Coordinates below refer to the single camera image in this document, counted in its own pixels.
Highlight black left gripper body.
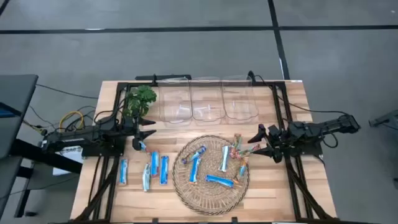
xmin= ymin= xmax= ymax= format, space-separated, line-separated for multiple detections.
xmin=121 ymin=116 xmax=141 ymax=141

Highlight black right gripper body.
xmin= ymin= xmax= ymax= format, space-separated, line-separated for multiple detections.
xmin=266 ymin=124 xmax=293 ymax=151

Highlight blue orange granola bar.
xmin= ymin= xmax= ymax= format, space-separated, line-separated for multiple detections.
xmin=238 ymin=158 xmax=249 ymax=179

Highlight pale blue granola bar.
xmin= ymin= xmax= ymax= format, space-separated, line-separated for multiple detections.
xmin=218 ymin=145 xmax=230 ymax=173

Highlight blue purple granola bar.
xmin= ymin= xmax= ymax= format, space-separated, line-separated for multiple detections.
xmin=182 ymin=145 xmax=207 ymax=165

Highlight potted green plant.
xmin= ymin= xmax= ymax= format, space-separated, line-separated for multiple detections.
xmin=122 ymin=85 xmax=158 ymax=118

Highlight clear plastic bin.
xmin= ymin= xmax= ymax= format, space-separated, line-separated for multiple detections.
xmin=221 ymin=74 xmax=259 ymax=124
xmin=157 ymin=77 xmax=193 ymax=127
xmin=190 ymin=76 xmax=225 ymax=125

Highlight white paper sheet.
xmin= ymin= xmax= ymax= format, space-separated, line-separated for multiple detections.
xmin=52 ymin=145 xmax=85 ymax=177

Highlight round woven straw placemat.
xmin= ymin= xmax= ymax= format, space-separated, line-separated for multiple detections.
xmin=172 ymin=134 xmax=251 ymax=217

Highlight black desk leg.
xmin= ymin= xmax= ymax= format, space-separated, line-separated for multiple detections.
xmin=11 ymin=138 xmax=83 ymax=218

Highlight grey floor stand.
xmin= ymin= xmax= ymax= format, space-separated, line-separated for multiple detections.
xmin=369 ymin=108 xmax=398 ymax=128

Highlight grey desk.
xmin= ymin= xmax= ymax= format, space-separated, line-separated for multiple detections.
xmin=0 ymin=73 xmax=39 ymax=215

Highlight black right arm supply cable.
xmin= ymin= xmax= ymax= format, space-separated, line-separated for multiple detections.
xmin=247 ymin=70 xmax=351 ymax=116

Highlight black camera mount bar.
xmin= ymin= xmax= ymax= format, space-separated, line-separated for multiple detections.
xmin=135 ymin=73 xmax=193 ymax=82

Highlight black metal table frame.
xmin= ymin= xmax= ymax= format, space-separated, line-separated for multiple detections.
xmin=73 ymin=81 xmax=338 ymax=223

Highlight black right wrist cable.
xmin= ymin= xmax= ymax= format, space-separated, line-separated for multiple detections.
xmin=322 ymin=130 xmax=339 ymax=149

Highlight yellow cable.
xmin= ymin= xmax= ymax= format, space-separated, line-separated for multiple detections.
xmin=58 ymin=111 xmax=85 ymax=133

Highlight thin black floor cable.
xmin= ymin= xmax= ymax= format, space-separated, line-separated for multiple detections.
xmin=35 ymin=83 xmax=100 ymax=100

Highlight black cable with plug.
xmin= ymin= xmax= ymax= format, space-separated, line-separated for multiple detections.
xmin=21 ymin=105 xmax=97 ymax=138

